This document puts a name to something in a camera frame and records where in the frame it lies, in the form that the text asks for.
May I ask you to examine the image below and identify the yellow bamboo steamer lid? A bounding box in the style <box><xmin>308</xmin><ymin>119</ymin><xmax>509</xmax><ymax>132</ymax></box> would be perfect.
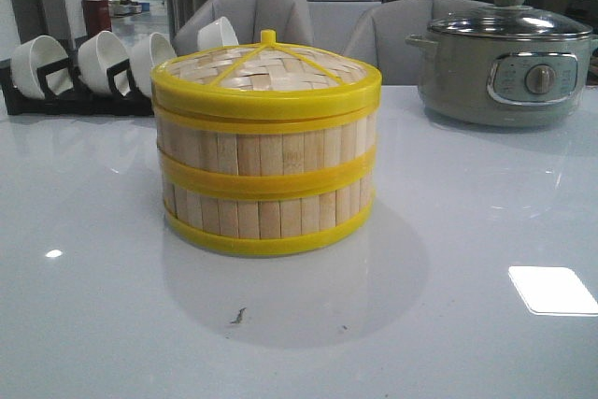
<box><xmin>151</xmin><ymin>30</ymin><xmax>382</xmax><ymax>121</ymax></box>

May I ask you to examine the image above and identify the bamboo steamer tier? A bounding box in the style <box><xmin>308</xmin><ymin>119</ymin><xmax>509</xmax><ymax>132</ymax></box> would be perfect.
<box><xmin>163</xmin><ymin>173</ymin><xmax>375</xmax><ymax>257</ymax></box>
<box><xmin>156</xmin><ymin>107</ymin><xmax>377</xmax><ymax>195</ymax></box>

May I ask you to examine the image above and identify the grey chair right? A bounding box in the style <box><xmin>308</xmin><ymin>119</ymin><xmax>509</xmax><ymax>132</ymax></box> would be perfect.
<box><xmin>342</xmin><ymin>0</ymin><xmax>485</xmax><ymax>85</ymax></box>

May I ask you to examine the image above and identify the grey chair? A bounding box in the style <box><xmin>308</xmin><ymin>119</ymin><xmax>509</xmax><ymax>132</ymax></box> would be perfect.
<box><xmin>173</xmin><ymin>0</ymin><xmax>314</xmax><ymax>56</ymax></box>
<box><xmin>342</xmin><ymin>0</ymin><xmax>485</xmax><ymax>85</ymax></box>

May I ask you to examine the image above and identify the white bowl right end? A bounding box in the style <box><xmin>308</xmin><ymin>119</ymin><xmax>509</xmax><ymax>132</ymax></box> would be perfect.
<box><xmin>197</xmin><ymin>16</ymin><xmax>238</xmax><ymax>50</ymax></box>

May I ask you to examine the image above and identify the grey chair left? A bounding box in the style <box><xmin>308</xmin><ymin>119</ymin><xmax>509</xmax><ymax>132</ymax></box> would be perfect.
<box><xmin>173</xmin><ymin>0</ymin><xmax>314</xmax><ymax>56</ymax></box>

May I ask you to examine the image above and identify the white bowl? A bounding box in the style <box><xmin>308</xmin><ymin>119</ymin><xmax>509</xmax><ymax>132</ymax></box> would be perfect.
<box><xmin>78</xmin><ymin>30</ymin><xmax>129</xmax><ymax>95</ymax></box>
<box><xmin>130</xmin><ymin>32</ymin><xmax>176</xmax><ymax>98</ymax></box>
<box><xmin>10</xmin><ymin>35</ymin><xmax>68</xmax><ymax>99</ymax></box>

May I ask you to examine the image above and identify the grey electric cooking pot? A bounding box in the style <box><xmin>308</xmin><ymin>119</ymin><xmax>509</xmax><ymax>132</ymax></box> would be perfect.
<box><xmin>406</xmin><ymin>31</ymin><xmax>597</xmax><ymax>128</ymax></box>

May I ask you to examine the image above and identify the black bowl rack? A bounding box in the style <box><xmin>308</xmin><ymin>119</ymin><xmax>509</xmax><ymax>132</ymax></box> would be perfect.
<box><xmin>1</xmin><ymin>57</ymin><xmax>153</xmax><ymax>117</ymax></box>

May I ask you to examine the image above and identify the red bin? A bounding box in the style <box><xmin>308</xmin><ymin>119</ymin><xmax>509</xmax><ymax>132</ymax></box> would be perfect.
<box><xmin>81</xmin><ymin>0</ymin><xmax>112</xmax><ymax>38</ymax></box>

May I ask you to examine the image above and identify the glass pot lid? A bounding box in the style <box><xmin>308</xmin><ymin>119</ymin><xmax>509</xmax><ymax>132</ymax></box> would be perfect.
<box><xmin>428</xmin><ymin>0</ymin><xmax>592</xmax><ymax>40</ymax></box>

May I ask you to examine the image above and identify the white bowl far left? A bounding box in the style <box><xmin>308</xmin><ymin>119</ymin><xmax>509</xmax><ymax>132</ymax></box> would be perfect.
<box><xmin>10</xmin><ymin>35</ymin><xmax>68</xmax><ymax>99</ymax></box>

